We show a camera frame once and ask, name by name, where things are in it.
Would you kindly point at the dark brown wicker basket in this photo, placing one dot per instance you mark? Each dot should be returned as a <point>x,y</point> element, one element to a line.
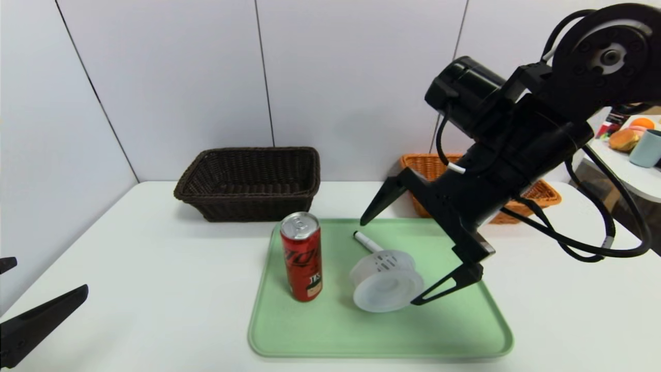
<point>248,206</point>

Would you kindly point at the orange wicker basket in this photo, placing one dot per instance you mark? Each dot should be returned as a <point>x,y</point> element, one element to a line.
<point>428,165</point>

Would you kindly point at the black printed box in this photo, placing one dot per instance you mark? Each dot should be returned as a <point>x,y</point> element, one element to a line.
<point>614,119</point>

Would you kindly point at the white plastic sink strainer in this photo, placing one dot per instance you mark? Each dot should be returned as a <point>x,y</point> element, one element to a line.
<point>384,289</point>

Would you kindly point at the white marker pen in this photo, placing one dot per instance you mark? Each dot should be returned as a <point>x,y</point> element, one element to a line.
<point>365,240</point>

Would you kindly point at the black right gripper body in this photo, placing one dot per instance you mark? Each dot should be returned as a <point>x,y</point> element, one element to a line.
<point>445,211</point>

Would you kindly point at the white side table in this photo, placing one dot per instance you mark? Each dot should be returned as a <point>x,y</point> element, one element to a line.
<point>619,173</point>

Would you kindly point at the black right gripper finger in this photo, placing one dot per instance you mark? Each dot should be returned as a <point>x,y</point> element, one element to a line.
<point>459,279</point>
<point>390,194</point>

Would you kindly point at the brown bread bun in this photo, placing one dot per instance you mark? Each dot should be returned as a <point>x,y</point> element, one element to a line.
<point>624,140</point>

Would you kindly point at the red soda can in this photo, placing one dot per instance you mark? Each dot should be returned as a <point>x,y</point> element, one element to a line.
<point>302,263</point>

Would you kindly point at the orange fruit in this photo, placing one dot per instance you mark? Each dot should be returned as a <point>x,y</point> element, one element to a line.
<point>643,123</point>

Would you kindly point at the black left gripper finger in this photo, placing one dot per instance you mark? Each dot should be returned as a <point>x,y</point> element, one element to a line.
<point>36,323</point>
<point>7,264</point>

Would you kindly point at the teal cup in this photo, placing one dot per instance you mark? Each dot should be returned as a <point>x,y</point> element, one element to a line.
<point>645,150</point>

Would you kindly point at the light green plastic tray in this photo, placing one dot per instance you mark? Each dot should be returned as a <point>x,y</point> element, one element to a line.
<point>382,330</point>

